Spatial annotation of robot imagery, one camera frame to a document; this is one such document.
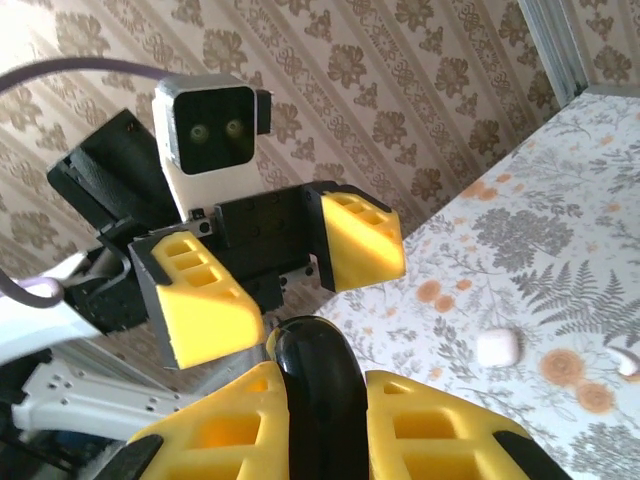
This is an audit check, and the aluminium frame post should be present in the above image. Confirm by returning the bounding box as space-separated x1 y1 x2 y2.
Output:
517 0 592 107

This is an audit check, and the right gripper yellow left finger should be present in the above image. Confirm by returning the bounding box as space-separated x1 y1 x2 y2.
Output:
97 360 292 480

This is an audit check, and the white earbud charging case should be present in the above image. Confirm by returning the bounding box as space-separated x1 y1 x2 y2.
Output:
475 327 521 370

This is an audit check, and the white wireless earbud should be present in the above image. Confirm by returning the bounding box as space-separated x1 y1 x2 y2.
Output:
612 347 640 377

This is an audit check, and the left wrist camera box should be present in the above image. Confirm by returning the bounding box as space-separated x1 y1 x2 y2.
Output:
152 74 274 219

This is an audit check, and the aluminium table edge rail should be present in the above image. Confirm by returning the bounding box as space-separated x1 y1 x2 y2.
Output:
49 344 201 401

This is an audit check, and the black glossy round case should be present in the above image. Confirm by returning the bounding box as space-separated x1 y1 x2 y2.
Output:
267 315 371 480

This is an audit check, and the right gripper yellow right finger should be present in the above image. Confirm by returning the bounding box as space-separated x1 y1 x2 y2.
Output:
364 370 576 480

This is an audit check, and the purple camera cable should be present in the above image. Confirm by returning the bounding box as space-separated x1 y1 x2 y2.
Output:
0 56 174 310

